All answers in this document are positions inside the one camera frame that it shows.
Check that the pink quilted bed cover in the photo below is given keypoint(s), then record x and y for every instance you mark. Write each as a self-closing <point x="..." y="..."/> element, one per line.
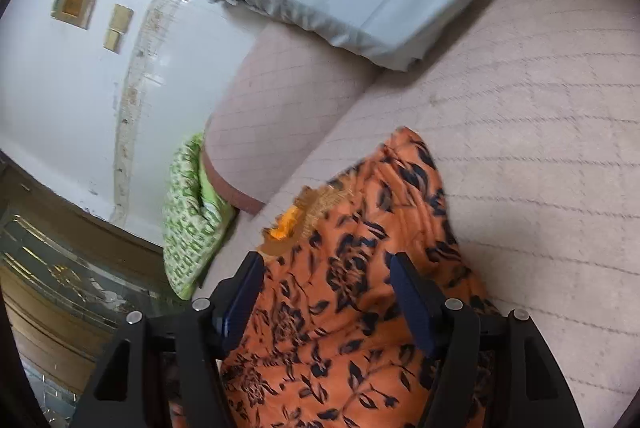
<point x="530" y="112"/>

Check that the orange black floral garment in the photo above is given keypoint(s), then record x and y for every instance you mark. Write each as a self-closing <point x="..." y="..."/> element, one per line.
<point x="326" y="344"/>

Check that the pink quilted bed bolster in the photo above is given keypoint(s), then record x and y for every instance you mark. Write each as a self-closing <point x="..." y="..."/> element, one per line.
<point x="288" y="93"/>

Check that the small gold wall switch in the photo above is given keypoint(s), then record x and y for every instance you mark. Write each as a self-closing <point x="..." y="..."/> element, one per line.
<point x="117" y="28"/>

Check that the green white patterned pillow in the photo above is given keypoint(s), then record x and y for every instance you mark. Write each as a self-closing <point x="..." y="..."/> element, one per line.
<point x="196" y="220"/>

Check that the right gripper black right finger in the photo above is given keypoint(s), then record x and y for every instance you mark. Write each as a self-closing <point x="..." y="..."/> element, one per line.
<point x="527" y="387"/>

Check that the dark wooden cabinet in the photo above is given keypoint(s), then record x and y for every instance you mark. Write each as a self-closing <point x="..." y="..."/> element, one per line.
<point x="68" y="280"/>

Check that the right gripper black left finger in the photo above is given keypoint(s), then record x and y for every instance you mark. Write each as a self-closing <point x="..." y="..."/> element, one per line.
<point x="128" y="386"/>

